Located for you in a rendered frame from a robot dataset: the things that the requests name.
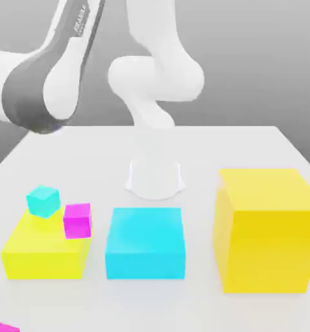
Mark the large cyan box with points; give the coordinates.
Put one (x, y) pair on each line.
(144, 246)

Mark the large tall yellow box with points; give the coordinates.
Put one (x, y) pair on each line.
(269, 246)

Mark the small magenta cube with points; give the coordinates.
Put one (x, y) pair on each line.
(77, 220)
(2, 327)

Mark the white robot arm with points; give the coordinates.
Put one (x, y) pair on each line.
(168, 72)

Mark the large flat lime yellow box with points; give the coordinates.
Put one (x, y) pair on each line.
(40, 256)

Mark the small cyan cube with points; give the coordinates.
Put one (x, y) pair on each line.
(43, 201)

